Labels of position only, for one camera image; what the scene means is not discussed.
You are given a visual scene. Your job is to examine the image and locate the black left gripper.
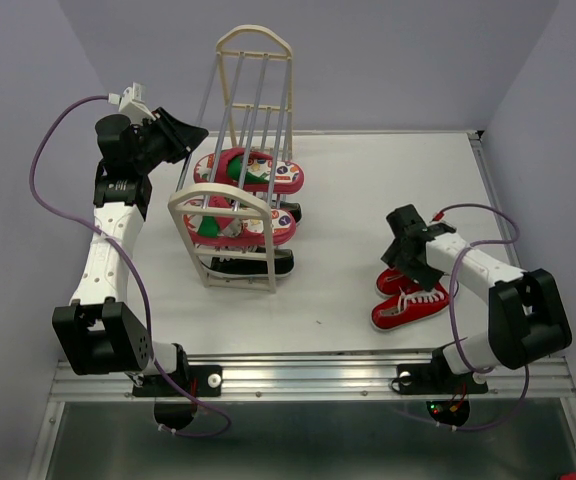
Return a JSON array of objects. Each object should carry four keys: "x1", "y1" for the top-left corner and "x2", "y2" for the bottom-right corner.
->
[{"x1": 135, "y1": 107, "x2": 210, "y2": 173}]

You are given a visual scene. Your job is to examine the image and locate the red sneaker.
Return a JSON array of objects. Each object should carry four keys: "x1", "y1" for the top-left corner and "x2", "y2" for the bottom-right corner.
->
[
  {"x1": 376, "y1": 268, "x2": 419, "y2": 297},
  {"x1": 371, "y1": 284, "x2": 450, "y2": 331}
]

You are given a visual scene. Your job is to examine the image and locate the pink green flip-flop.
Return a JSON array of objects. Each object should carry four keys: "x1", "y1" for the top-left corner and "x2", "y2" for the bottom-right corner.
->
[
  {"x1": 193, "y1": 147, "x2": 305, "y2": 195},
  {"x1": 182, "y1": 208, "x2": 297, "y2": 248}
]

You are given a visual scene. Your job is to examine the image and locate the cream and chrome shoe shelf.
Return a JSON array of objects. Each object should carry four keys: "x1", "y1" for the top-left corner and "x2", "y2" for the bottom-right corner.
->
[{"x1": 168, "y1": 24, "x2": 305, "y2": 292}]

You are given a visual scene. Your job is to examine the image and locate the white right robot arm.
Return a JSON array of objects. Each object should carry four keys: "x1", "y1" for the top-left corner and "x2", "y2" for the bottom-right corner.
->
[{"x1": 372, "y1": 205, "x2": 572, "y2": 394}]

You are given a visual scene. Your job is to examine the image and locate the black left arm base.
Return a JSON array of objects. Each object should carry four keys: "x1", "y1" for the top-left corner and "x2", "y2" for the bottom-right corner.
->
[{"x1": 132, "y1": 364, "x2": 223, "y2": 433}]

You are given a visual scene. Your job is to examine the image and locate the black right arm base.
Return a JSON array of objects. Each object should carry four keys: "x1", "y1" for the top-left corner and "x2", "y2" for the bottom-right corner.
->
[{"x1": 390, "y1": 363, "x2": 489, "y2": 428}]

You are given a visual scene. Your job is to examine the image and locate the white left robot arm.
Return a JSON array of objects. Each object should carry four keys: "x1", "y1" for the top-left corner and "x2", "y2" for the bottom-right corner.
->
[{"x1": 52, "y1": 107, "x2": 208, "y2": 394}]

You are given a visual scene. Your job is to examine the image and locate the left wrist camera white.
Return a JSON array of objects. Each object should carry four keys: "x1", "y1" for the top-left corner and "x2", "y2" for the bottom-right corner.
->
[{"x1": 108, "y1": 82, "x2": 155, "y2": 125}]

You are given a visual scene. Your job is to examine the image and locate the aluminium mounting rail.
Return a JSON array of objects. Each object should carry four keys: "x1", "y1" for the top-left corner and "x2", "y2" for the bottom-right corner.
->
[{"x1": 49, "y1": 352, "x2": 576, "y2": 402}]

